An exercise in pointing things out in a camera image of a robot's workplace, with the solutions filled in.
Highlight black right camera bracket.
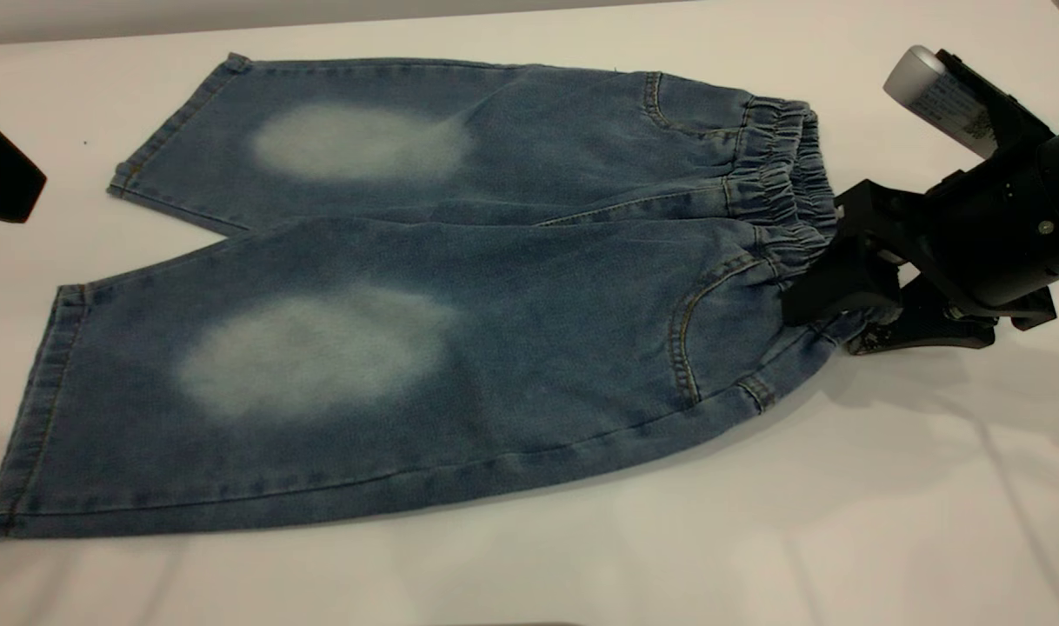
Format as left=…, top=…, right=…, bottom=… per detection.
left=934, top=50, right=1056, bottom=162

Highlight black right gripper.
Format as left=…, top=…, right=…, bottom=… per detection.
left=782, top=122, right=1059, bottom=356

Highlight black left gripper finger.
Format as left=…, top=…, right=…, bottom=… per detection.
left=0, top=104, right=49, bottom=223

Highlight blue denim pants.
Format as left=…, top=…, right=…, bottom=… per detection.
left=0, top=54, right=878, bottom=540

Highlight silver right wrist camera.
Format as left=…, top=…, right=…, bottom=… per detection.
left=883, top=45, right=1000, bottom=159

